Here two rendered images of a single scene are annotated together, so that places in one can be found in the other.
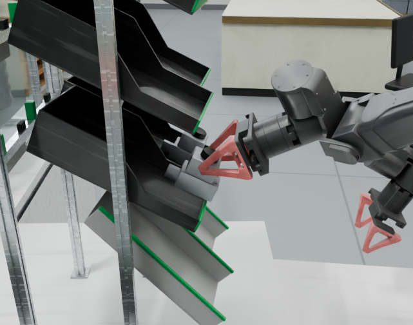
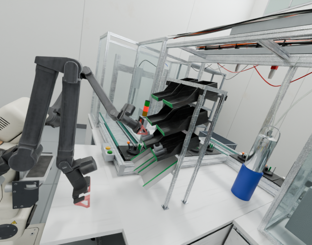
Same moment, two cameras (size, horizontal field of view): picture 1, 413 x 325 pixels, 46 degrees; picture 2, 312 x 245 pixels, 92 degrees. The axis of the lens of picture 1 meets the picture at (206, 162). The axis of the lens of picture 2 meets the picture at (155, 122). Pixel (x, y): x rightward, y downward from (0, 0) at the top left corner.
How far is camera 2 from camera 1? 159 cm
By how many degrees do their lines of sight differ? 128
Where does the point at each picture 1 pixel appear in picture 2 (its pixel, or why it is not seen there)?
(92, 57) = (167, 108)
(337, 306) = (95, 206)
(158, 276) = (146, 151)
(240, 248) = (139, 231)
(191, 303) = (138, 157)
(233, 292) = (134, 204)
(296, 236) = not seen: outside the picture
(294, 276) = (112, 218)
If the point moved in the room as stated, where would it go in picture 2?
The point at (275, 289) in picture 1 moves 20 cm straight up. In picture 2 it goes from (119, 209) to (125, 181)
